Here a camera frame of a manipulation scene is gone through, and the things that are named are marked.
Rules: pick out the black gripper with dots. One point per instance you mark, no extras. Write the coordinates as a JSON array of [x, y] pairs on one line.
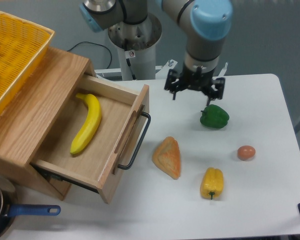
[[196, 81]]

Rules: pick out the wooden top drawer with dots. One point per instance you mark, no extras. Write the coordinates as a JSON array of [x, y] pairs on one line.
[[114, 146]]

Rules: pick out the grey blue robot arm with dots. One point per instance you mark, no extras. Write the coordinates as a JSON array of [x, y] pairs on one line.
[[206, 24]]

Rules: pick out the wooden drawer cabinet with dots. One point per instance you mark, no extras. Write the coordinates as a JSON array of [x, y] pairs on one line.
[[26, 121]]

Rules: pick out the green toy bell pepper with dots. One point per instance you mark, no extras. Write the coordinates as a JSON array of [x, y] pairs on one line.
[[214, 117]]

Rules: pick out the orange toy bread wedge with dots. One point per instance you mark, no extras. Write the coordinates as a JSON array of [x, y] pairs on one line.
[[167, 157]]

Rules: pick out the brown toy egg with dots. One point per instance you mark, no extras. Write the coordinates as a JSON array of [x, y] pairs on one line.
[[246, 152]]

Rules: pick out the yellow toy bell pepper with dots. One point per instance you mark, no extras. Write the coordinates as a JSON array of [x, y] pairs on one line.
[[212, 184]]

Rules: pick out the yellow toy banana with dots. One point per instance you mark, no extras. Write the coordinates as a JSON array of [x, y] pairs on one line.
[[90, 125]]

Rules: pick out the yellow plastic basket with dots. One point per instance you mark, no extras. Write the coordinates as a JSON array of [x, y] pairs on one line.
[[23, 44]]

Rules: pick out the blue handled frying pan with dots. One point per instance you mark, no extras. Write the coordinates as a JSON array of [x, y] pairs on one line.
[[11, 208]]

